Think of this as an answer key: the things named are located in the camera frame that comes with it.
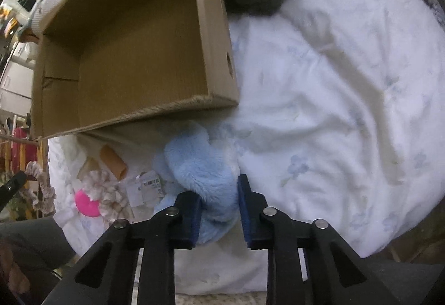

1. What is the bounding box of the light blue fluffy plush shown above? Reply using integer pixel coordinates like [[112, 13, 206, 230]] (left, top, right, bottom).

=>
[[152, 122, 241, 245]]

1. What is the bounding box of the beige floral scrunchie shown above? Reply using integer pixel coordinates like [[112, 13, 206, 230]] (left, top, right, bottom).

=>
[[81, 170, 129, 223]]

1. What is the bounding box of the pink round soft object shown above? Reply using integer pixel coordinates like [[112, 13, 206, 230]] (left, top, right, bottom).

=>
[[75, 190, 100, 218]]

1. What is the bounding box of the wooden drying rack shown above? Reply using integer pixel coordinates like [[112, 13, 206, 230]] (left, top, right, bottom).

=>
[[1, 113, 47, 173]]

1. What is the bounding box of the dark green sleeve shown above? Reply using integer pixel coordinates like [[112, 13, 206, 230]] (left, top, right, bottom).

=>
[[1, 216, 76, 270]]

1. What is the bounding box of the brown cardboard tube piece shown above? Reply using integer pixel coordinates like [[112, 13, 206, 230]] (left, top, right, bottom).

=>
[[100, 145, 127, 181]]

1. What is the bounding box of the white floral bed sheet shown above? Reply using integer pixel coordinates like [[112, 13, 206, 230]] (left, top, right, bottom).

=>
[[47, 0, 445, 296]]

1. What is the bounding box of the brown cardboard box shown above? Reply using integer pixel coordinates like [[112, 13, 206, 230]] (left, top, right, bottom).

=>
[[31, 0, 239, 138]]

